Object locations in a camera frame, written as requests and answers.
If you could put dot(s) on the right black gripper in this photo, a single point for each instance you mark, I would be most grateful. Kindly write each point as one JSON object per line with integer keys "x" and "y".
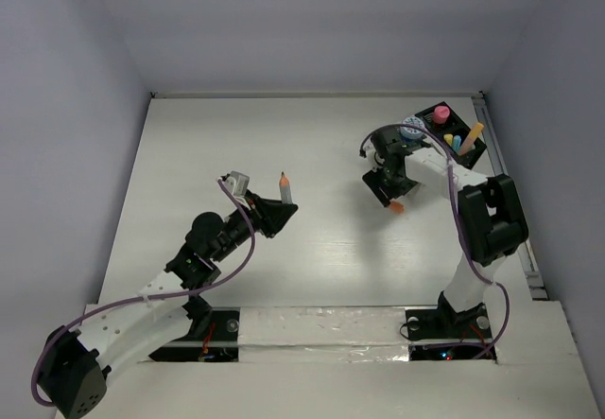
{"x": 373, "y": 180}

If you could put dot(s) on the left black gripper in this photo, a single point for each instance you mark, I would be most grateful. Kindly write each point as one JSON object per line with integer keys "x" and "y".
{"x": 267, "y": 215}

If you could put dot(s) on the orange tip white pen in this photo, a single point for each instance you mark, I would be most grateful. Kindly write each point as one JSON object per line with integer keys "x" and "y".
{"x": 285, "y": 189}

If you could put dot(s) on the dark orange eraser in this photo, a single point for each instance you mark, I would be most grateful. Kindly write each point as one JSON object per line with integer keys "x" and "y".
{"x": 396, "y": 207}

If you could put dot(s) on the yellow highlighter pen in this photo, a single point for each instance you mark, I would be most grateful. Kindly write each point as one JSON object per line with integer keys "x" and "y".
{"x": 448, "y": 138}

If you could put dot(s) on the blue highlighter pen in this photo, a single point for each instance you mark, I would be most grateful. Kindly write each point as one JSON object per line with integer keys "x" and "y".
{"x": 457, "y": 144}

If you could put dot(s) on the pink capped tube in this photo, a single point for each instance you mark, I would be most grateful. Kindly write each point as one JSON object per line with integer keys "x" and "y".
{"x": 440, "y": 115}

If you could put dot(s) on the orange pencil shaped pen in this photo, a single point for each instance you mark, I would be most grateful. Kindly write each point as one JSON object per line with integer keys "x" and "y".
{"x": 470, "y": 139}

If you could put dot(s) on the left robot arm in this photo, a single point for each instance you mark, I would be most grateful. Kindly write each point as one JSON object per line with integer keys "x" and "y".
{"x": 80, "y": 360}

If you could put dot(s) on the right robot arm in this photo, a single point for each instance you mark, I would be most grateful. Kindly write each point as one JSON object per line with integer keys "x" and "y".
{"x": 487, "y": 212}

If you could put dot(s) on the black container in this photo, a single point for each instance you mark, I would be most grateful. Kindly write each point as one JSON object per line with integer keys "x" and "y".
{"x": 455, "y": 126}

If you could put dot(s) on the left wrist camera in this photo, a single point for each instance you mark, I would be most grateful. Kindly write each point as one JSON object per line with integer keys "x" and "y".
{"x": 236, "y": 183}

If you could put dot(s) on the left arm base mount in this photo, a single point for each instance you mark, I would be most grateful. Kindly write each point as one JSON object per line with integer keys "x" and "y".
{"x": 212, "y": 339}

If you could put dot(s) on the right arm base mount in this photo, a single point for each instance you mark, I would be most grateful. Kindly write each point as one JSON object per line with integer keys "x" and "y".
{"x": 432, "y": 338}

